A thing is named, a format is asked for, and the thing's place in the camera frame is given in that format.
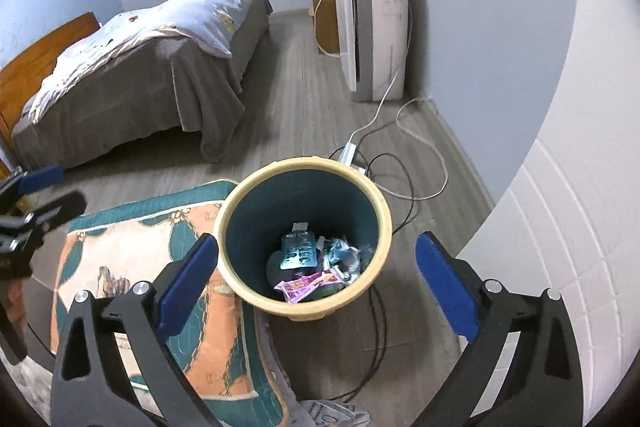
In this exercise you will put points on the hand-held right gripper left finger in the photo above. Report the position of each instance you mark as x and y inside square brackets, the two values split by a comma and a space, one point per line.
[187, 287]

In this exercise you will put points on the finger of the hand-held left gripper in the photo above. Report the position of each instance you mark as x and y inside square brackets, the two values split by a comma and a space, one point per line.
[42, 177]
[60, 207]

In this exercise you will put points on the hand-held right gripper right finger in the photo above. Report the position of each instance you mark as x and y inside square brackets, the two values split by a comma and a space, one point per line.
[445, 287]

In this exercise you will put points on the clear plastic bag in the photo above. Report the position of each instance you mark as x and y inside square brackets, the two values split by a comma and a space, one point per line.
[360, 264]

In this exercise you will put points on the teal blister pack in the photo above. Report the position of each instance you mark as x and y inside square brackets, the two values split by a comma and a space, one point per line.
[297, 252]

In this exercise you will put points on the pink snack packet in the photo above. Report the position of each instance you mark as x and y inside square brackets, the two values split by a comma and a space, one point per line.
[310, 284]

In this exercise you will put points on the green bin with yellow rim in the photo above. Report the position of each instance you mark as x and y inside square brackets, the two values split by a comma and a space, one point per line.
[300, 202]

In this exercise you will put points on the patterned green and orange cushion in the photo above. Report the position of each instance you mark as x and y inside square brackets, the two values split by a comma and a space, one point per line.
[210, 357]

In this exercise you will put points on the wooden bed headboard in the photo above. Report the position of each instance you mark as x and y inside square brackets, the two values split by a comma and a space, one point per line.
[30, 67]

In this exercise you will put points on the grey bed blanket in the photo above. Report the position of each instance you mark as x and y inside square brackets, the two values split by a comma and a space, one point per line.
[150, 97]

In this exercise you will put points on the white power strip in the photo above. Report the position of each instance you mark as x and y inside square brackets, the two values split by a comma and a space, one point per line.
[350, 154]

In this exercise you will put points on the grey printed cloth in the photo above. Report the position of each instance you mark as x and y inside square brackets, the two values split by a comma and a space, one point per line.
[325, 412]

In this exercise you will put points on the blue printed duvet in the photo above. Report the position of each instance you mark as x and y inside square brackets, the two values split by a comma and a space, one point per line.
[175, 22]

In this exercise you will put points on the white air purifier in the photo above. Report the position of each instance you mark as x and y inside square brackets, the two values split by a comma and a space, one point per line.
[380, 32]

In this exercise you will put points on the wooden cabinet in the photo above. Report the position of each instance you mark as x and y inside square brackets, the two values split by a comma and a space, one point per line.
[325, 22]

